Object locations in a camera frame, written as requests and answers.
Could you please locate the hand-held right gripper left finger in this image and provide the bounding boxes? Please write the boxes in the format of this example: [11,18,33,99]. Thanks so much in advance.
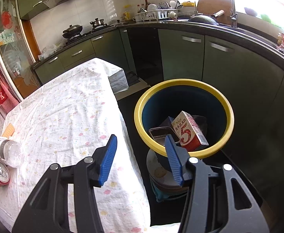
[12,134,118,233]

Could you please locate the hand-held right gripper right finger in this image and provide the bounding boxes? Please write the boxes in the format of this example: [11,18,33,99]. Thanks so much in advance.
[165,134,270,233]

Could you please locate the red and white carton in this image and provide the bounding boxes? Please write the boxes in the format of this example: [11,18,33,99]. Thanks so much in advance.
[171,111,209,152]

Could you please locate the purple box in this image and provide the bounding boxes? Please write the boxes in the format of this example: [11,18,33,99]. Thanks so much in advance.
[160,116,176,129]

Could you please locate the blue bin with yellow rim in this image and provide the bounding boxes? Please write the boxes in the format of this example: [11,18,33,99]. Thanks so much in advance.
[134,79,235,190]

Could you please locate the clear plastic bottle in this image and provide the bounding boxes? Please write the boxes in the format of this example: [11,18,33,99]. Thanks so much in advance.
[0,138,23,168]

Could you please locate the orange ridged foam sleeve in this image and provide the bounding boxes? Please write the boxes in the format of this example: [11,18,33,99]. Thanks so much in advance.
[2,124,15,137]

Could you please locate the white round stand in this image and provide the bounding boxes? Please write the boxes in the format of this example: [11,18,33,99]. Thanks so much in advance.
[146,149,193,199]

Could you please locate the grey rectangular tray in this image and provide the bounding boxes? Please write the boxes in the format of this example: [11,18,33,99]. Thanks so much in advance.
[149,127,180,146]

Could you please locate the table with floral cloth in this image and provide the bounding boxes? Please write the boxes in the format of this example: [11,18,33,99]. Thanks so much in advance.
[0,58,152,233]

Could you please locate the green lower cabinets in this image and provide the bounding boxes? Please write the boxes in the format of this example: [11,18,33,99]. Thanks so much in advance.
[34,25,284,233]

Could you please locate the clear plastic bag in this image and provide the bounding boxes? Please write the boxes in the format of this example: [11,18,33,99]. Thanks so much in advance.
[38,44,60,60]

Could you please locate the red checkered apron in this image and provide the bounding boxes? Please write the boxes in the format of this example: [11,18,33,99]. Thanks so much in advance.
[0,49,19,110]

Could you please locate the gas stove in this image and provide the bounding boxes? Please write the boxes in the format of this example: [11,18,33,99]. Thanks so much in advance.
[63,24,115,44]

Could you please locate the black wok with lid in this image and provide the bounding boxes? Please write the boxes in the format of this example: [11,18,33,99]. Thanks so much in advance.
[62,25,83,39]

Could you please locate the small steel pot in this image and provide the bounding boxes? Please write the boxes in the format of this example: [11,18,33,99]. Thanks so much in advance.
[90,18,107,29]

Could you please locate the frosted glass sliding door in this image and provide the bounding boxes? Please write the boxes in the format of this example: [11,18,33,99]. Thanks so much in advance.
[0,0,41,100]

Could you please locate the white dish rack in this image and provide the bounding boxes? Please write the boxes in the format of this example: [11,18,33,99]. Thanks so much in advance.
[135,3,181,21]

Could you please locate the steel sink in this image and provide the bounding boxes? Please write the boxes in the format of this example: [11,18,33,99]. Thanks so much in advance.
[237,27,278,46]

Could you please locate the dark sauce bottles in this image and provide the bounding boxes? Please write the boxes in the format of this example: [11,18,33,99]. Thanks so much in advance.
[136,0,149,14]

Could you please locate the wooden cutting board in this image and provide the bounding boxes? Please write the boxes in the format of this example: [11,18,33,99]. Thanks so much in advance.
[197,0,232,21]

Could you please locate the steel faucet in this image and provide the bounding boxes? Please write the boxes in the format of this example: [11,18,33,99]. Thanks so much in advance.
[231,0,252,28]

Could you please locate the blue bowl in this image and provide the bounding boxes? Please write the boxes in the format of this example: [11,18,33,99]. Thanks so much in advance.
[244,7,258,17]

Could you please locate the black wok with wooden handle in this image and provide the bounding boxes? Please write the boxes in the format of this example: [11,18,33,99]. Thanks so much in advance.
[188,10,225,26]

